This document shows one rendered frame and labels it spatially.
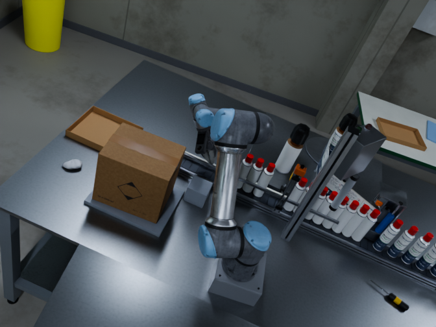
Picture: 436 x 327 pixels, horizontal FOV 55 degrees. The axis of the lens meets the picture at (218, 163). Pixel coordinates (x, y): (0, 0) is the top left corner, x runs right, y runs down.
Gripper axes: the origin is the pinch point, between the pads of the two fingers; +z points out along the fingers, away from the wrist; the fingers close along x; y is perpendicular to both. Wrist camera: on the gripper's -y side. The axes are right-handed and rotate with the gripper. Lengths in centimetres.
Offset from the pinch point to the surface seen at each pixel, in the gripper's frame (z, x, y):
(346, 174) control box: -6, -65, -17
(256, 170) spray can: 3.3, -23.1, -2.2
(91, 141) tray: -22, 54, -12
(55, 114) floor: 12, 169, 90
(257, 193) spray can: 16.8, -21.5, -2.0
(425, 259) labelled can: 56, -98, -2
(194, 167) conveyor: 2.2, 9.7, -0.2
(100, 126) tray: -21, 59, 4
